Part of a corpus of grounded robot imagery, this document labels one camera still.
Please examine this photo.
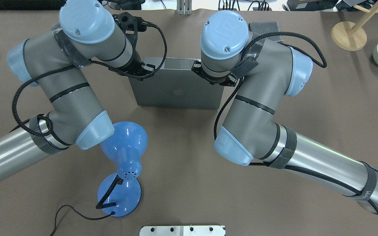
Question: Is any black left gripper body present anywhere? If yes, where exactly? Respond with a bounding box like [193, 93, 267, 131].
[109, 63, 156, 81]

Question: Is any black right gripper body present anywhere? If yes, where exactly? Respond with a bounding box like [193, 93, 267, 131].
[192, 60, 237, 87]

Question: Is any grey laptop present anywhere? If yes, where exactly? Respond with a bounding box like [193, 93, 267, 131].
[129, 58, 223, 109]

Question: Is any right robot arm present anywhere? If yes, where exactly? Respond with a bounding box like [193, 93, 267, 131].
[192, 10, 378, 215]

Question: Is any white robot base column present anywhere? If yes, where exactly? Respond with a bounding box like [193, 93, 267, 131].
[139, 225, 227, 236]

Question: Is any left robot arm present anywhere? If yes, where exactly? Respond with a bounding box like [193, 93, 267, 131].
[0, 0, 158, 181]

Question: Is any grey folded cloth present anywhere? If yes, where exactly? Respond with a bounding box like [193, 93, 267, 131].
[248, 21, 283, 44]

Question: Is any wooden mug tree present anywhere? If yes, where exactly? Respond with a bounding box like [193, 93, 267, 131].
[330, 1, 378, 52]

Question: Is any blue desk lamp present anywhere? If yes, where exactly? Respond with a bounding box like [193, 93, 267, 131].
[96, 121, 148, 218]

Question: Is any black foam table edge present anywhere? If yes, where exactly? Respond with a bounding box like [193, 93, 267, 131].
[0, 0, 66, 10]

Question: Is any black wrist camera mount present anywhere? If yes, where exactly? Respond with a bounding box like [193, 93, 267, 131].
[112, 12, 153, 43]

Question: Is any aluminium frame post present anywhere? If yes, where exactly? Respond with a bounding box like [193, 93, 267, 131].
[176, 0, 193, 15]

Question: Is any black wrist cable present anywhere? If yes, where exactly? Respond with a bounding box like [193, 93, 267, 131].
[214, 31, 327, 141]

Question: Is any black lamp power cord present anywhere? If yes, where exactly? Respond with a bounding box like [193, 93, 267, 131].
[50, 205, 116, 236]

